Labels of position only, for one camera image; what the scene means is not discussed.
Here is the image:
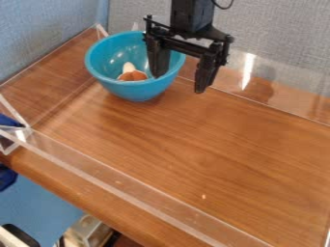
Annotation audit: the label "blue clamp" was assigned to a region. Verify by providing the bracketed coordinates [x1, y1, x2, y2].
[0, 113, 24, 192]

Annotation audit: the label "clear plastic container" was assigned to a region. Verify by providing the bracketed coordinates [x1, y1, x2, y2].
[63, 214, 114, 247]

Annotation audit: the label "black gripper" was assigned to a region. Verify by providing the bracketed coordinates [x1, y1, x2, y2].
[145, 0, 234, 94]

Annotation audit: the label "black cable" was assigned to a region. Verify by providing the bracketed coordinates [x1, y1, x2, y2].
[210, 0, 237, 11]

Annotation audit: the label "black and white object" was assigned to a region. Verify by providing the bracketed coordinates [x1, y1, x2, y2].
[0, 224, 40, 247]

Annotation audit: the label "blue bowl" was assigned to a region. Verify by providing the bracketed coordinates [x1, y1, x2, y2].
[86, 31, 186, 101]

